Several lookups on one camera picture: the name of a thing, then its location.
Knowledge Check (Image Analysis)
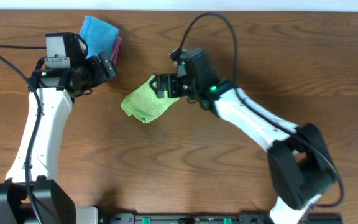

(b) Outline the green microfiber cloth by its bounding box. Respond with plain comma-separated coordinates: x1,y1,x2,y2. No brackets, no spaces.
121,75,179,123

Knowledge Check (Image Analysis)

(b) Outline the purple folded cloth bottom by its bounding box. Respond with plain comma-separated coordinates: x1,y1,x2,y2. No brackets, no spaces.
109,36,122,64

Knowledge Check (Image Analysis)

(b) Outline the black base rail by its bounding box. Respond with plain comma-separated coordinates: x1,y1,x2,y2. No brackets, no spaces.
99,212,344,224

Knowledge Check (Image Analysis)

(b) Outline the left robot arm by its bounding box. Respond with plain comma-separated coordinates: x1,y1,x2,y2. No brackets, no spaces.
0,52,116,223

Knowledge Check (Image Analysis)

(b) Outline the blue folded cloth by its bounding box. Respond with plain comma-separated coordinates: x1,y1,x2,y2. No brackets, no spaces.
79,16,119,58

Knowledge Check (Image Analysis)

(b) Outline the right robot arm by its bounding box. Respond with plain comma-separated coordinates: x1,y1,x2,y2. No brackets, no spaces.
149,73,338,223

